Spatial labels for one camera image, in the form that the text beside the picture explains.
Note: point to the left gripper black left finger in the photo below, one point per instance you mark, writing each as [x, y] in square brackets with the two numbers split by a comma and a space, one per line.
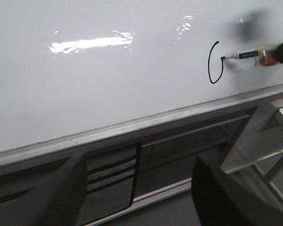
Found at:
[57, 201]

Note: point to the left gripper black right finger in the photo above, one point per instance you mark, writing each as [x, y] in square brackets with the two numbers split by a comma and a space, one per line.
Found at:
[220, 201]

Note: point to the white black whiteboard marker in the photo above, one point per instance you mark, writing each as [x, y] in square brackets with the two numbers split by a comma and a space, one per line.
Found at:
[262, 51]

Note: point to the grey metal step ladder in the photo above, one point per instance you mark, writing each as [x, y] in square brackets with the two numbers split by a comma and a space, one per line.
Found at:
[259, 146]

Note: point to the white whiteboard with aluminium frame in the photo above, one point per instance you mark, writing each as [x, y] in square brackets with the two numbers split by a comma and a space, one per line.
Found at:
[75, 71]

